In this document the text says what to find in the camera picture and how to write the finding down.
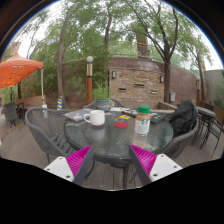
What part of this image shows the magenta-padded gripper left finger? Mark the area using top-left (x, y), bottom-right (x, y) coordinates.
top-left (43, 144), bottom-right (96, 187)

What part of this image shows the blue yellow striped post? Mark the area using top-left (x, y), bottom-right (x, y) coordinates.
top-left (55, 95), bottom-right (64, 111)

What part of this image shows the round dark patio table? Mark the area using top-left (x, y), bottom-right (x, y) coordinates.
top-left (196, 105), bottom-right (217, 118)

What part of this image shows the green-capped coffee drink bottle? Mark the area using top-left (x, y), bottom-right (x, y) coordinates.
top-left (134, 105), bottom-right (152, 136)

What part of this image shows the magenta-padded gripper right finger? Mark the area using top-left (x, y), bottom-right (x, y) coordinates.
top-left (128, 143), bottom-right (184, 186)

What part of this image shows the black laptop with stickers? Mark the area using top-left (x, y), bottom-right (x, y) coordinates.
top-left (131, 109), bottom-right (168, 125)

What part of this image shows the globe-topped lamp post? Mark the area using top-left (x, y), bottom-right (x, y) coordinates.
top-left (85, 55), bottom-right (95, 106)

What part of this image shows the black bag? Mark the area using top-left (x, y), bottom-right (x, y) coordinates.
top-left (169, 100), bottom-right (199, 138)

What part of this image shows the dark-trunked forked tree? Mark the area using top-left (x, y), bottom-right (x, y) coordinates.
top-left (126, 0), bottom-right (214, 104)

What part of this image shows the dark patio chair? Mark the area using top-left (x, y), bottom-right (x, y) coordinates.
top-left (199, 114), bottom-right (224, 151)

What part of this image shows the white paper sheet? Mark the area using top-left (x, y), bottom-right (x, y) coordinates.
top-left (109, 106), bottom-right (126, 113)

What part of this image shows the flat round red coaster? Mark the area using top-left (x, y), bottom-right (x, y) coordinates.
top-left (114, 121), bottom-right (129, 130)

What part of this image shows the grey laptop with stickers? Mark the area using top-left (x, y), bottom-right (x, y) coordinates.
top-left (62, 108), bottom-right (94, 123)

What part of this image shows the green plant in teal pot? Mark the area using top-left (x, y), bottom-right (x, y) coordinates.
top-left (92, 81), bottom-right (112, 112)

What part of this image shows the orange patio umbrella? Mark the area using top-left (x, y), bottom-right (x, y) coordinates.
top-left (0, 51), bottom-right (48, 109)

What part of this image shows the leaning grey-trunked tree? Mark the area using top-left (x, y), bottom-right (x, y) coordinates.
top-left (29, 0), bottom-right (111, 108)

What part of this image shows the white ceramic mug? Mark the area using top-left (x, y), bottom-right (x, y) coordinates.
top-left (83, 109), bottom-right (106, 127)

